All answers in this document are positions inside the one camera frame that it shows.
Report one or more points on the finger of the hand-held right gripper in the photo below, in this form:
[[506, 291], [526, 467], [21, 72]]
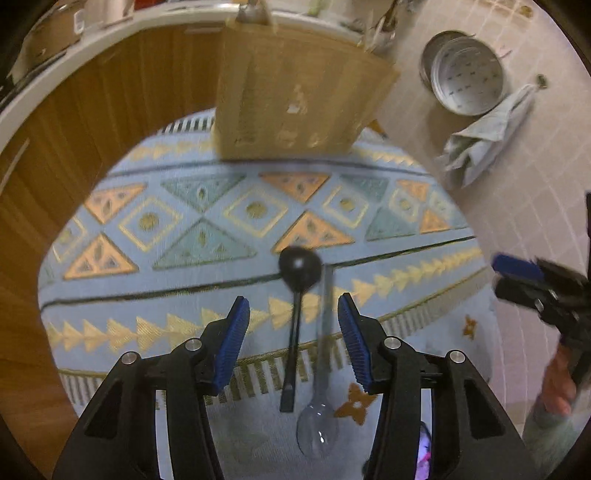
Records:
[[517, 293], [512, 265]]

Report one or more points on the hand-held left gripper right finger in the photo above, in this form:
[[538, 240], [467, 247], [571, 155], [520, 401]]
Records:
[[355, 341]]

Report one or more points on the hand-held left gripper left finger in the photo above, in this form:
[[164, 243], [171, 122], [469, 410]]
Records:
[[233, 341]]

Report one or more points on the black plastic spoon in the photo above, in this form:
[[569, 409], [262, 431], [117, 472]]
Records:
[[300, 267]]

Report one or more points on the clear plastic spoon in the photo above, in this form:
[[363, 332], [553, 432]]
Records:
[[318, 429]]

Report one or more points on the beige slotted utensil basket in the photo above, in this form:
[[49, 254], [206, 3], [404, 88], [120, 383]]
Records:
[[295, 83]]

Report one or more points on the person's right forearm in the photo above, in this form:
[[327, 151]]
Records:
[[549, 434]]

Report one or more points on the person's right hand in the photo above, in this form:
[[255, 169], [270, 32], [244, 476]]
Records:
[[558, 383]]

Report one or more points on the patterned blue tablecloth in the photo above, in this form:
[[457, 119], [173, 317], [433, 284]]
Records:
[[184, 286]]

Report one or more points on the grey hanging towel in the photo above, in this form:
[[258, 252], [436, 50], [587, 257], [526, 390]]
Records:
[[480, 134]]

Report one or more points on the round metal steamer tray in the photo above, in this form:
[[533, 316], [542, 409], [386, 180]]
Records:
[[466, 74]]

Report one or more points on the wooden base cabinets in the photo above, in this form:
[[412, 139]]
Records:
[[115, 101]]

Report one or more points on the white kitchen countertop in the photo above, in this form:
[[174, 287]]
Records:
[[92, 44]]

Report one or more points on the beige rice cooker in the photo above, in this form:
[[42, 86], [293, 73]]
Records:
[[51, 32]]

